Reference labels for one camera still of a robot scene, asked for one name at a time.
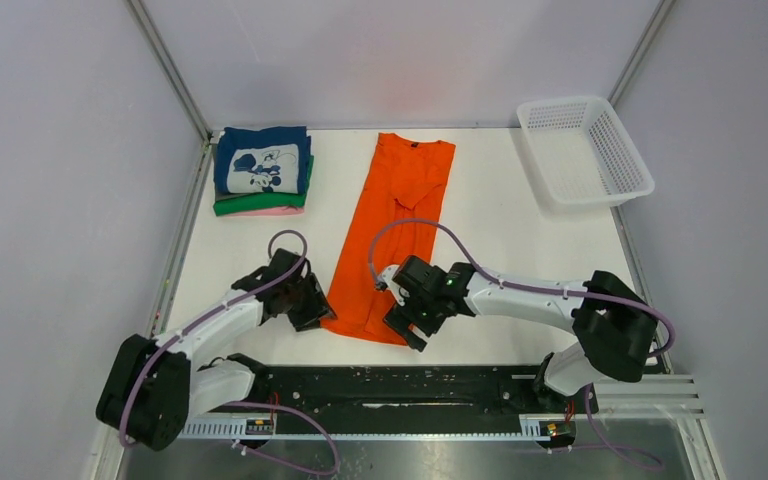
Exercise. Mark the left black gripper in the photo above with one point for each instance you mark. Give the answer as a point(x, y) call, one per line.
point(317, 306)

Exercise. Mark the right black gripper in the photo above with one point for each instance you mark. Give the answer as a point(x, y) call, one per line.
point(400, 317)

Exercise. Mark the orange t shirt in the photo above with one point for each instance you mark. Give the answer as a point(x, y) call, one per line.
point(406, 182)

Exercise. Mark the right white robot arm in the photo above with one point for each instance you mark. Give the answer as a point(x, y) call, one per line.
point(613, 328)

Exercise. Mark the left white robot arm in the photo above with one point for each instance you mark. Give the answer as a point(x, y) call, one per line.
point(157, 384)

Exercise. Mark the folded pink t shirt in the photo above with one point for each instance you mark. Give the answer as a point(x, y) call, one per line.
point(270, 212)

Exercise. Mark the folded green t shirt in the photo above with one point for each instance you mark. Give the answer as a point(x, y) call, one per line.
point(258, 202)

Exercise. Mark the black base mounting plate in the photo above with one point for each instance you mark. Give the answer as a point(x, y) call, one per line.
point(411, 392)

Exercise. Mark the folded blue printed t shirt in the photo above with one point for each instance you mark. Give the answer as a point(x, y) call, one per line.
point(235, 142)

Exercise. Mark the white plastic basket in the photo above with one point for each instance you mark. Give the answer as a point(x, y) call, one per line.
point(580, 155)

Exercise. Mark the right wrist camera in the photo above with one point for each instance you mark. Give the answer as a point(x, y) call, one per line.
point(418, 280)

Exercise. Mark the white slotted cable duct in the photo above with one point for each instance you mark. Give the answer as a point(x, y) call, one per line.
point(384, 427)

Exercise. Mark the left aluminium frame post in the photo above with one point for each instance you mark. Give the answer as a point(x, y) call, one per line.
point(162, 54)

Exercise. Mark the aluminium frame post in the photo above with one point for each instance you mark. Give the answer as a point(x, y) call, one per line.
point(647, 38)
point(162, 54)

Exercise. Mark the right aluminium frame post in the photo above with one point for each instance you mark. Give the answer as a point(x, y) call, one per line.
point(647, 38)

